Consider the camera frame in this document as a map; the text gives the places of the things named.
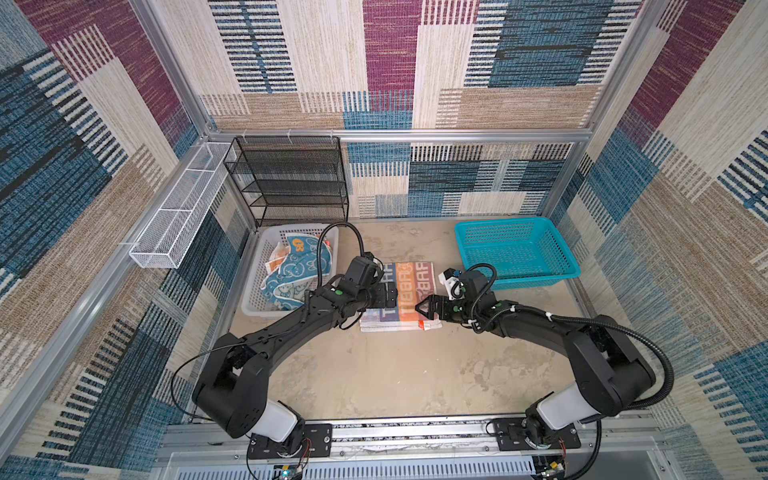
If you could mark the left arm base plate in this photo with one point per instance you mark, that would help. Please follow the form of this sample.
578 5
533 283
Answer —
306 440

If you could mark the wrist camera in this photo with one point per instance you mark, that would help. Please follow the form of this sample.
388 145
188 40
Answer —
361 275
457 283

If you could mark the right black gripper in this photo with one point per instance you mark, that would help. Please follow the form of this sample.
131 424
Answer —
441 309

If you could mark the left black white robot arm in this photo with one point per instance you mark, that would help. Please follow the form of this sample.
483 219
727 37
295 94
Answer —
232 387

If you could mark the white plastic laundry basket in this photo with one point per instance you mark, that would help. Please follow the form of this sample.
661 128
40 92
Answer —
253 302

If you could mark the aluminium mounting rail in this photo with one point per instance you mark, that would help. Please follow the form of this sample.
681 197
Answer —
370 437

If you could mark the rabbit print striped towel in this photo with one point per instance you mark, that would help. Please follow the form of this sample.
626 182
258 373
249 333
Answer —
414 282

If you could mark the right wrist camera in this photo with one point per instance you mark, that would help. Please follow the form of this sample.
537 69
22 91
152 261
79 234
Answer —
457 283

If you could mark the black wire shelf rack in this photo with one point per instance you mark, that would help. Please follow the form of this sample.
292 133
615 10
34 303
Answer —
287 180

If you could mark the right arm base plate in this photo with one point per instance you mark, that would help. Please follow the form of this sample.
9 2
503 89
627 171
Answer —
524 434

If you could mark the white wire mesh tray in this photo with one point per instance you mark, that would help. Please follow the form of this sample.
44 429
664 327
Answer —
166 239

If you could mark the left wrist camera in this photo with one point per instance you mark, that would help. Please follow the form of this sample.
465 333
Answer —
361 275

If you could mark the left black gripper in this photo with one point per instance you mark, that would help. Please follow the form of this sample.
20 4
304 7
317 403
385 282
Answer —
380 301

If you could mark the teal bicycle print towel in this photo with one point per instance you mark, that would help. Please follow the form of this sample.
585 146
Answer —
292 269

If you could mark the teal plastic basket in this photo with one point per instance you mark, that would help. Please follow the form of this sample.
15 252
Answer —
526 252

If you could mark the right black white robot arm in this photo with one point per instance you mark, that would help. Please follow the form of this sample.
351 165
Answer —
614 368

